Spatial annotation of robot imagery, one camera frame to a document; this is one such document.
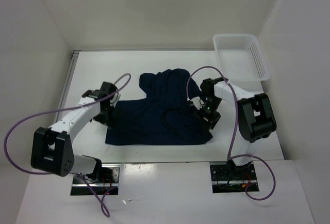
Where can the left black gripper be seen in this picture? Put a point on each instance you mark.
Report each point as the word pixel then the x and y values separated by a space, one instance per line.
pixel 107 121

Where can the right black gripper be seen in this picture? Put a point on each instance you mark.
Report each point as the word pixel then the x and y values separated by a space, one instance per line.
pixel 212 119

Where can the navy blue shorts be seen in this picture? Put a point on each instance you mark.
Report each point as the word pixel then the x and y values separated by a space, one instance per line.
pixel 163 117

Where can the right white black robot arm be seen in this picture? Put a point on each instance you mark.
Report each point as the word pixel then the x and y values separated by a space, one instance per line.
pixel 254 117

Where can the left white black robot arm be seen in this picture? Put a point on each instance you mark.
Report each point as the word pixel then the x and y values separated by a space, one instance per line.
pixel 52 150

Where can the white perforated plastic basket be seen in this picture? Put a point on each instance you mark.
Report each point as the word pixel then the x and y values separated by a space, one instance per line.
pixel 240 57

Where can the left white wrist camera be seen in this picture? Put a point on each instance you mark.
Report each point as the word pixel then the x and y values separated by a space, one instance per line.
pixel 115 99

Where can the aluminium table edge rail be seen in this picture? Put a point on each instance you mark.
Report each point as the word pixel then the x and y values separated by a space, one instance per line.
pixel 61 73

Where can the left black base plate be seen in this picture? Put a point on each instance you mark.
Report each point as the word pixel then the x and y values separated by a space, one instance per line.
pixel 106 182

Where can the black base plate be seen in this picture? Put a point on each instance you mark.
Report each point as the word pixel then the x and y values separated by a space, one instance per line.
pixel 106 182
pixel 228 178

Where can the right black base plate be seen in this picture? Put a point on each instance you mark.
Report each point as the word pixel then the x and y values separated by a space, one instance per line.
pixel 228 178

